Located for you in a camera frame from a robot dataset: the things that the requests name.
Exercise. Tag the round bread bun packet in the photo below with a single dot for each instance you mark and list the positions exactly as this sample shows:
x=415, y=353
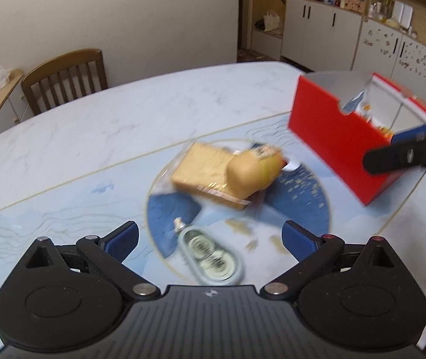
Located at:
x=246, y=174

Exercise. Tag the white sideboard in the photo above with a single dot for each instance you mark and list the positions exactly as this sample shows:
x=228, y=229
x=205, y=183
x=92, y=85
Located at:
x=3, y=108

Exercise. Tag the patterned rug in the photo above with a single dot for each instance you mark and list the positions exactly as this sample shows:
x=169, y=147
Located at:
x=250, y=55

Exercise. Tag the wooden chair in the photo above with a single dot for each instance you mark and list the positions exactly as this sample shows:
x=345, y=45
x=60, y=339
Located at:
x=63, y=82

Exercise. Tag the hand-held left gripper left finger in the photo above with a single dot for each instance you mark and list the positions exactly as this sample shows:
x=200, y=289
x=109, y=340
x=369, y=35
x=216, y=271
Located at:
x=123, y=240

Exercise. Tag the low white bench cabinet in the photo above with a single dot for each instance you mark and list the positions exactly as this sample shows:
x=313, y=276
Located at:
x=267, y=43

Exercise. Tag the white cabinet with stickers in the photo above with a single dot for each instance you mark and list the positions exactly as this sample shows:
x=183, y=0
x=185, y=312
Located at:
x=404, y=60

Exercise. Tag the white tote bag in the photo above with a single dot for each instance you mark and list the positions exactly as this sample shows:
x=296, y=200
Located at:
x=273, y=21

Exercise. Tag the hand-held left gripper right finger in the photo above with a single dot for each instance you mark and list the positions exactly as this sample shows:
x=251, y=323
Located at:
x=298, y=241

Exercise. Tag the wrapped bread slices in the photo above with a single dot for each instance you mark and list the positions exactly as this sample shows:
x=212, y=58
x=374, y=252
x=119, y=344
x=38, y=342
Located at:
x=198, y=168

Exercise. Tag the red cardboard box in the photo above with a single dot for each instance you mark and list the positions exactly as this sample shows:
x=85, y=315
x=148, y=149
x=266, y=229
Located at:
x=329, y=134

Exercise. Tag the white floor cabinet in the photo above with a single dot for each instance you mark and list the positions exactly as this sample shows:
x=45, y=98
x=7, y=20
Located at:
x=321, y=33

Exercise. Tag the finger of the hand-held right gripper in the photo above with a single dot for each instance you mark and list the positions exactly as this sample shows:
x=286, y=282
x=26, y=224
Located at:
x=392, y=157
x=419, y=131

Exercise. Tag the green correction tape dispenser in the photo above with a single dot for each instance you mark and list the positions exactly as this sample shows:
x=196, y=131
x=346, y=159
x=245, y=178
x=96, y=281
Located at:
x=209, y=255

